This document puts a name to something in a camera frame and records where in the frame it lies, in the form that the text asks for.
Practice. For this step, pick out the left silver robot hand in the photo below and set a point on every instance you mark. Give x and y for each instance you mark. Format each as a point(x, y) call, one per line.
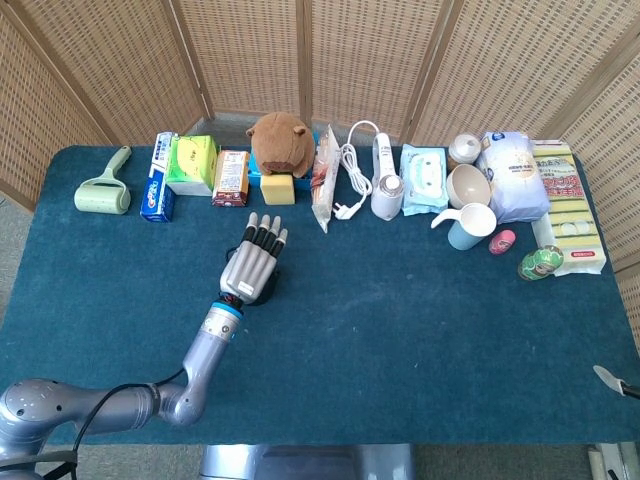
point(247, 270)

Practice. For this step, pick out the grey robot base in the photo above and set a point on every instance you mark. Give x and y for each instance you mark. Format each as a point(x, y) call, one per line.
point(305, 462)

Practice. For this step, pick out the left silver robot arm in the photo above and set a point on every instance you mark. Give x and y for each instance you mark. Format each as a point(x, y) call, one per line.
point(200, 365)

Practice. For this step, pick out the black cast iron teapot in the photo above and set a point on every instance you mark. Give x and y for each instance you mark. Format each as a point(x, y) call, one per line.
point(270, 287)

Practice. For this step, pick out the small white jar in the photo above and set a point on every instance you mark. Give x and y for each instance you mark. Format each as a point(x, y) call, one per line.
point(464, 147)

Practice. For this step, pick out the yellow sponge block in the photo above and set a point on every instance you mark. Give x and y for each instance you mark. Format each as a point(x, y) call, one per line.
point(277, 190)

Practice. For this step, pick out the blue plastic box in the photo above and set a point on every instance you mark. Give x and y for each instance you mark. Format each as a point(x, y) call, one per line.
point(254, 175)

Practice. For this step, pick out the brown drink carton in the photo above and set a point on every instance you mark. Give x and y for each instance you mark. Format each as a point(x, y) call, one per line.
point(231, 175)

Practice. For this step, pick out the clear snack packet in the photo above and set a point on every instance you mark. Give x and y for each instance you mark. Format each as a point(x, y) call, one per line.
point(322, 195)

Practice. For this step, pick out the blue white toothpaste box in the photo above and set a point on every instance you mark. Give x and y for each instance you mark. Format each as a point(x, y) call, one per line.
point(157, 200)

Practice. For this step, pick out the green tissue box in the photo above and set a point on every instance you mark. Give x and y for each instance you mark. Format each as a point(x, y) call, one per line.
point(192, 160)

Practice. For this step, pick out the brown capybara plush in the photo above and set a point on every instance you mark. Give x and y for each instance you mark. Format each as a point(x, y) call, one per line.
point(282, 142)

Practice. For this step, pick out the blue table mat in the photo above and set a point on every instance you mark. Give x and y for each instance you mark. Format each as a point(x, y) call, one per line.
point(375, 325)

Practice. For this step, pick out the white handheld appliance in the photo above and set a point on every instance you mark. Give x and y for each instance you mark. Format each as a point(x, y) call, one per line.
point(386, 200)

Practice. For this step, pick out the green lint roller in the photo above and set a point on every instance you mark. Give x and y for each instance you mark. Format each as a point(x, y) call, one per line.
point(102, 197)

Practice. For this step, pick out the blue wet wipes pack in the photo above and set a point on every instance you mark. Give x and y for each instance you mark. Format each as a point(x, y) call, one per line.
point(424, 180)

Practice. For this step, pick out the beige bowl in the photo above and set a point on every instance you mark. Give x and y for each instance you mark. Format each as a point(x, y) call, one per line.
point(467, 187)

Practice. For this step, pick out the wicker folding screen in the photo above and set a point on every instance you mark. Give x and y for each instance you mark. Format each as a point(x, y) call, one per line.
point(125, 60)

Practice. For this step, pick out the pink egg-shaped toy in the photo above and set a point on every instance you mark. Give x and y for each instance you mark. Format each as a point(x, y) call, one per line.
point(501, 242)

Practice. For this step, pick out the white pale blue bag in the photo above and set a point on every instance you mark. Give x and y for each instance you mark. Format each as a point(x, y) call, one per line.
point(515, 180)

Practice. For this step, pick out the green printed can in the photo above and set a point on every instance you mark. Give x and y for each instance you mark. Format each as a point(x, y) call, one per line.
point(539, 262)

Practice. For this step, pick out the yellow green sponge pack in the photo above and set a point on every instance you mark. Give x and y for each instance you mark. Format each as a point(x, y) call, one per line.
point(570, 210)

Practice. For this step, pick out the white metal frame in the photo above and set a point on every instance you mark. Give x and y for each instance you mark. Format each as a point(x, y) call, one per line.
point(612, 462)

